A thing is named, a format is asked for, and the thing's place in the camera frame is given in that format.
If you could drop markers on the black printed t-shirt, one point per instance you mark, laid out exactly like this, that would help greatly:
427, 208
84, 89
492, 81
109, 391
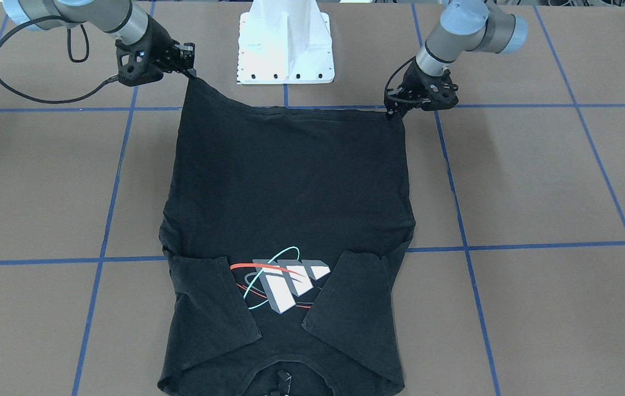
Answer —
284, 231

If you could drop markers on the white camera post base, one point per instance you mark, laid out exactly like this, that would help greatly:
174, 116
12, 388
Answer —
285, 42

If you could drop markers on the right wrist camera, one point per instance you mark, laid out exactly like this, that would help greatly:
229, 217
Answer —
134, 67

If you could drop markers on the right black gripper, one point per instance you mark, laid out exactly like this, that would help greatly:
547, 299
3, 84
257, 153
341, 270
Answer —
162, 46

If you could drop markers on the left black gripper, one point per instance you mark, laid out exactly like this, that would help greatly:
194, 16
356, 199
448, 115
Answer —
416, 78

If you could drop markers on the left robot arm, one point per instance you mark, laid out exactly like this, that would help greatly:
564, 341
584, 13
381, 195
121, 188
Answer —
464, 26

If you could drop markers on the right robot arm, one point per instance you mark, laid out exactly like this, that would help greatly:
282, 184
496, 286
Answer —
118, 19

